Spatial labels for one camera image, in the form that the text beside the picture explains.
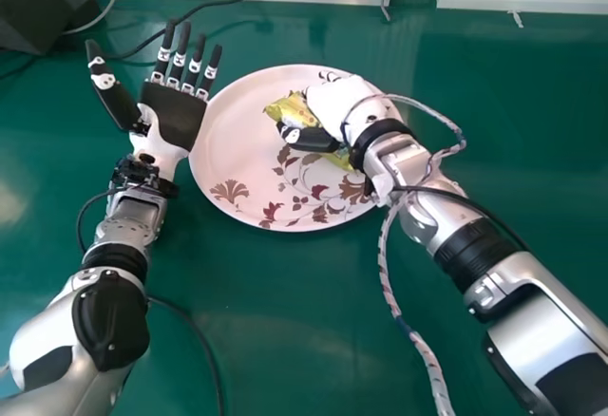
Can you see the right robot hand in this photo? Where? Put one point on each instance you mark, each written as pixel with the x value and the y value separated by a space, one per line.
pixel 342 98

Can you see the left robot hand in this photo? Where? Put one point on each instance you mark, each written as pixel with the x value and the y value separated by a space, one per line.
pixel 171 112

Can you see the yellow-green biscuit packet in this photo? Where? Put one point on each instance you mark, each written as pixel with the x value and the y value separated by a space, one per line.
pixel 294 109

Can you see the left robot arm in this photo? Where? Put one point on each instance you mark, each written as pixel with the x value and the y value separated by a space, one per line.
pixel 119 226

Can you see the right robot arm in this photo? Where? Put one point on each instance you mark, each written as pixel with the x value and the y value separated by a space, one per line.
pixel 546 302

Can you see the plate with brown leaf pattern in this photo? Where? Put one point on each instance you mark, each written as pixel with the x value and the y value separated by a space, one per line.
pixel 247 150

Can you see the black box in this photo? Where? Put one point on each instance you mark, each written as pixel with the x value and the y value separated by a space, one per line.
pixel 28 3

